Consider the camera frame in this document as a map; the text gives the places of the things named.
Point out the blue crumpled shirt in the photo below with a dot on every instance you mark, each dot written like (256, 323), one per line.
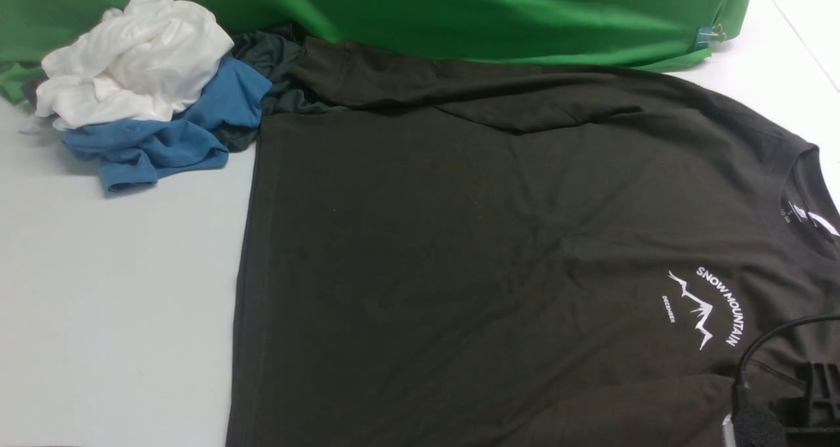
(138, 153)

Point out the white crumpled shirt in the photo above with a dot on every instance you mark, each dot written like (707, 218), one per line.
(149, 61)

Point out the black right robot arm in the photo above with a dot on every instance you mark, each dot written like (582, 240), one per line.
(811, 419)

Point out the dark teal crumpled shirt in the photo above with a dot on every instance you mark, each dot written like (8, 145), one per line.
(269, 60)

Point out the green backdrop cloth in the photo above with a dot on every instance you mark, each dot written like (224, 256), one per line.
(656, 34)

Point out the dark gray long-sleeve shirt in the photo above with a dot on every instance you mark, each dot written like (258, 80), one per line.
(497, 255)

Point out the blue binder clip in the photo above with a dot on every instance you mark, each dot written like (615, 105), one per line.
(708, 35)

